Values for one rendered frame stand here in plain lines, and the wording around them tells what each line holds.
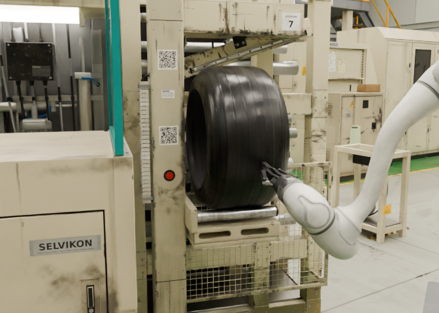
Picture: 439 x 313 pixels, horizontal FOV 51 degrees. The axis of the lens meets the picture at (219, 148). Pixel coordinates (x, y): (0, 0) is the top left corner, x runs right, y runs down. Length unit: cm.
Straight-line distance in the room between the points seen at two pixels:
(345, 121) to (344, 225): 521
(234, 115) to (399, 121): 58
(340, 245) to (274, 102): 59
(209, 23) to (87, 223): 126
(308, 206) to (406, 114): 38
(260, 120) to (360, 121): 518
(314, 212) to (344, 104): 530
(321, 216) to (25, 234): 74
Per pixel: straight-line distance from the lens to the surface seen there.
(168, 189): 183
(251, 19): 215
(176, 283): 196
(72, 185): 105
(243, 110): 166
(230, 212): 183
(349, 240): 142
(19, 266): 111
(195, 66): 220
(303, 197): 131
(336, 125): 653
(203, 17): 209
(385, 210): 431
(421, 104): 139
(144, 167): 182
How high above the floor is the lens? 144
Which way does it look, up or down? 9 degrees down
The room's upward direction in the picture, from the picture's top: straight up
